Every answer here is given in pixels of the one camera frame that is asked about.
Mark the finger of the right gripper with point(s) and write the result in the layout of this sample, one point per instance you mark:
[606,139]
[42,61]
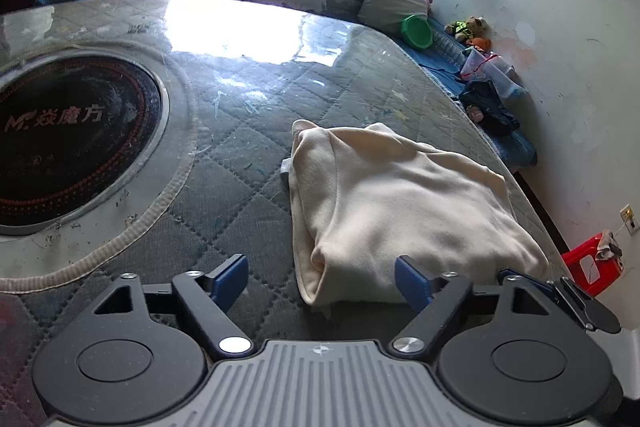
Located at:
[587,311]

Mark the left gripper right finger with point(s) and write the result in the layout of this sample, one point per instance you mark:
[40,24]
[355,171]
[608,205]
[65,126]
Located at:
[439,302]

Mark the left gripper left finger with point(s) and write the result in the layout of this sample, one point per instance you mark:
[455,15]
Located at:
[206,298]

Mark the cream sweater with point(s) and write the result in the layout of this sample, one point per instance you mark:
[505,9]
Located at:
[362,197]

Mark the dark clothes pile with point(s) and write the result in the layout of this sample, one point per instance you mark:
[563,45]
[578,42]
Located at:
[483,105]

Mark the red plastic stool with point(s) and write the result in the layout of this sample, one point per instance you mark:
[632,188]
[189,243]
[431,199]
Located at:
[596,264]

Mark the quilted grey star table cover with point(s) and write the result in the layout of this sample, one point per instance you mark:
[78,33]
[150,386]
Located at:
[91,333]

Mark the clear plastic bag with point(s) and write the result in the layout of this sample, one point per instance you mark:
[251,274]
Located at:
[491,67]

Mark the plush toy bear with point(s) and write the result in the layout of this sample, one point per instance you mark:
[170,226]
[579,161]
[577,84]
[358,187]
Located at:
[471,32]

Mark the green plastic bowl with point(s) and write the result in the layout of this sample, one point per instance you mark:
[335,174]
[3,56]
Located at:
[416,31]

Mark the grey pillow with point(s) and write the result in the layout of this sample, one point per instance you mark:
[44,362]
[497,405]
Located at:
[387,15]

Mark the wall power socket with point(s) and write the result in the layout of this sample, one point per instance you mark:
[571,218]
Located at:
[629,219]

